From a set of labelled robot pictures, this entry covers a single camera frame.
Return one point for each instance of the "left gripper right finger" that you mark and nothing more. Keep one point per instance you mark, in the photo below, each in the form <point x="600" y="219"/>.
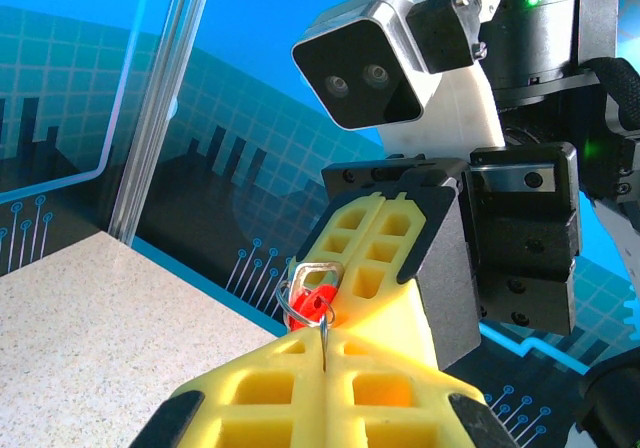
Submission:
<point x="390" y="418"/>

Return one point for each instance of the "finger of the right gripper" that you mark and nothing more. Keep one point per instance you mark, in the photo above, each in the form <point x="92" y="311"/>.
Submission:
<point x="440" y="268"/>
<point x="350" y="228"/>

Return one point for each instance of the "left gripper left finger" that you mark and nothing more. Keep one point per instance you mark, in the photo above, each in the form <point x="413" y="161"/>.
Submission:
<point x="270" y="418"/>

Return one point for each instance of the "key with red head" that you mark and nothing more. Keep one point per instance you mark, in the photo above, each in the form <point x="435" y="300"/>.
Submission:
<point x="310" y="308"/>

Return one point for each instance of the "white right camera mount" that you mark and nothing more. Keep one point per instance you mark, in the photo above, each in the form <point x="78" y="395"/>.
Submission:
<point x="465" y="108"/>

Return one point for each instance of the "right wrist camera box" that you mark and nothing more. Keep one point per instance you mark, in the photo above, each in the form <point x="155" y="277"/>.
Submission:
<point x="360" y="68"/>

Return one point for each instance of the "aluminium frame post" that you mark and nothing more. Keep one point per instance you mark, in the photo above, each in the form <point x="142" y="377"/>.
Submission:
<point x="157" y="118"/>

